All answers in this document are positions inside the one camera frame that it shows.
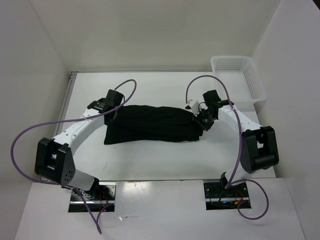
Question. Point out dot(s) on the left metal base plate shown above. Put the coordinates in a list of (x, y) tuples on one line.
[(103, 199)]

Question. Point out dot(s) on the black shorts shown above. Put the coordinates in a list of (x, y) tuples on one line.
[(150, 123)]

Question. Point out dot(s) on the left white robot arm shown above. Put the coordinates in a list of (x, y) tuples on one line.
[(54, 157)]

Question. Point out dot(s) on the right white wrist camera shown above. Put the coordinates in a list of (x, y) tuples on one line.
[(192, 105)]

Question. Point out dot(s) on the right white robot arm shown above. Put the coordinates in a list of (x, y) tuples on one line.
[(258, 148)]

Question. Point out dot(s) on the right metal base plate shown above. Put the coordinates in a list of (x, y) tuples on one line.
[(218, 198)]

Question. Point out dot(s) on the white plastic basket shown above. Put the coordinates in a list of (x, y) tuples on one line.
[(240, 77)]

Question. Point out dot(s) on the metal base plate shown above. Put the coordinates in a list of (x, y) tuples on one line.
[(218, 198), (103, 199)]

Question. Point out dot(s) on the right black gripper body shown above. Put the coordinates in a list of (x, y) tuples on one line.
[(203, 118)]

